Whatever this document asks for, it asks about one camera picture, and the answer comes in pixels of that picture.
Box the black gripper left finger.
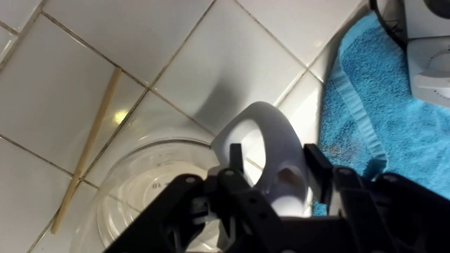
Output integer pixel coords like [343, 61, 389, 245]
[102, 143, 292, 253]

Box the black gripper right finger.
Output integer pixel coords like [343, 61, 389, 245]
[302, 143, 450, 253]

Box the white coffee machine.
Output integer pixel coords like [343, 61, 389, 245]
[402, 0, 450, 109]

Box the blue terry towel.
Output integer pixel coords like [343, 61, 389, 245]
[312, 9, 450, 216]

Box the thin wooden stick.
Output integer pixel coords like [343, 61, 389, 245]
[49, 67, 123, 235]

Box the black power cable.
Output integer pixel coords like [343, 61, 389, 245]
[368, 0, 408, 50]

